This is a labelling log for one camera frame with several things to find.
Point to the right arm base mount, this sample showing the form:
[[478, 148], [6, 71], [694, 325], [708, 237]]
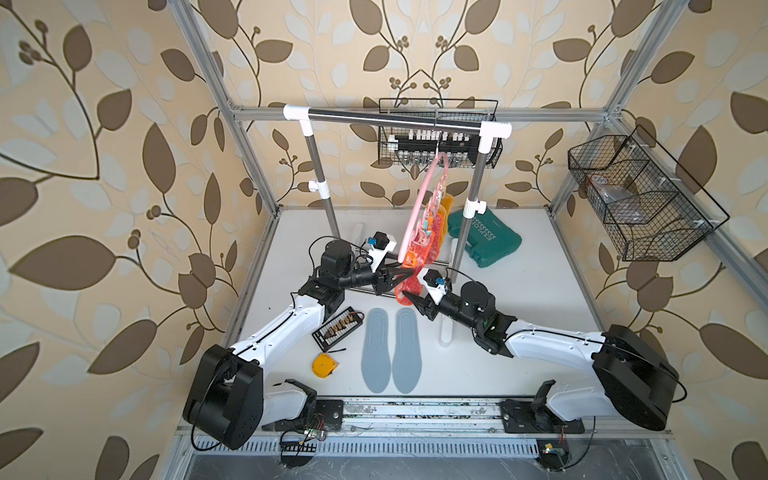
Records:
[[533, 416]]

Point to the black wire basket right wall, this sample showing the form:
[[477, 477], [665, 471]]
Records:
[[680, 212]]

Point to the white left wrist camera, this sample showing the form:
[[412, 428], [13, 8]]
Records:
[[380, 247]]

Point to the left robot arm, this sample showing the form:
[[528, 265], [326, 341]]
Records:
[[229, 397]]

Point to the small electronics board with wires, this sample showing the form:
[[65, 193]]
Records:
[[553, 455]]

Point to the yellow tape measure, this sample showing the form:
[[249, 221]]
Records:
[[323, 365]]

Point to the black wire basket wall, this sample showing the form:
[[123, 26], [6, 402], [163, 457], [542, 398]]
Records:
[[433, 109], [680, 212]]

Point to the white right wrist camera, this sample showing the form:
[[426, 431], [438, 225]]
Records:
[[435, 284]]

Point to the black wire basket back wall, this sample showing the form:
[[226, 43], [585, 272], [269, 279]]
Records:
[[433, 109]]

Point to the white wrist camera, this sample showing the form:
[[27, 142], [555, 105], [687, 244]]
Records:
[[435, 284], [380, 247]]

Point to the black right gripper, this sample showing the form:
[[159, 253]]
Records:
[[422, 304]]

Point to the pink multi-clip hanger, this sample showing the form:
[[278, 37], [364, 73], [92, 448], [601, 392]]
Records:
[[414, 237]]

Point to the light blue insole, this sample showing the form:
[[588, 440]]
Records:
[[407, 361], [375, 360]]

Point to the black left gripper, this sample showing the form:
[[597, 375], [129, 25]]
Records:
[[383, 274]]

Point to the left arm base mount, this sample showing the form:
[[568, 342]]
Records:
[[294, 409]]

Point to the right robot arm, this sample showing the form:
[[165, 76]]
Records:
[[622, 375]]

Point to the plastic bag in basket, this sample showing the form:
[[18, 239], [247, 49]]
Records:
[[622, 206]]

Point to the green plastic tool case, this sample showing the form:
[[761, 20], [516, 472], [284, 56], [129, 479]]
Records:
[[489, 239]]

